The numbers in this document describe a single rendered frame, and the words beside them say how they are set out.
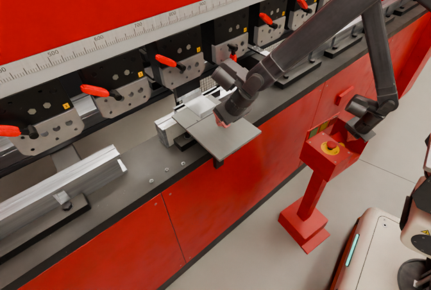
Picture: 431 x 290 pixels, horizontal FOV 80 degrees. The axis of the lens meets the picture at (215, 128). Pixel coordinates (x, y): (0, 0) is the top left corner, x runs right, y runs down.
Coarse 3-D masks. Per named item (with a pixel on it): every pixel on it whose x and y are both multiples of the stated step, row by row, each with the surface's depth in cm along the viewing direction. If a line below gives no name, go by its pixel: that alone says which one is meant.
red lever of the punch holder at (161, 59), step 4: (156, 56) 67; (160, 56) 67; (164, 56) 69; (160, 60) 68; (164, 60) 68; (168, 60) 69; (172, 60) 70; (168, 64) 70; (172, 64) 71; (176, 64) 72; (180, 64) 74; (180, 68) 73; (184, 68) 74
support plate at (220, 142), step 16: (208, 96) 97; (192, 112) 91; (192, 128) 85; (208, 128) 85; (224, 128) 85; (240, 128) 84; (256, 128) 84; (208, 144) 80; (224, 144) 80; (240, 144) 79
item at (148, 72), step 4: (148, 68) 107; (148, 72) 104; (152, 72) 104; (148, 76) 104; (152, 76) 102; (148, 80) 102; (152, 80) 102; (152, 84) 101; (156, 84) 103; (152, 88) 103; (156, 88) 104
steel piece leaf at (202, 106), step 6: (198, 96) 97; (204, 96) 97; (192, 102) 95; (198, 102) 95; (204, 102) 94; (210, 102) 94; (192, 108) 92; (198, 108) 92; (204, 108) 92; (210, 108) 89; (198, 114) 90; (204, 114) 88
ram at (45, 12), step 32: (0, 0) 45; (32, 0) 47; (64, 0) 50; (96, 0) 54; (128, 0) 58; (160, 0) 63; (192, 0) 69; (256, 0) 84; (0, 32) 47; (32, 32) 50; (64, 32) 53; (96, 32) 57; (160, 32) 68; (0, 64) 49; (64, 64) 57; (0, 96) 52
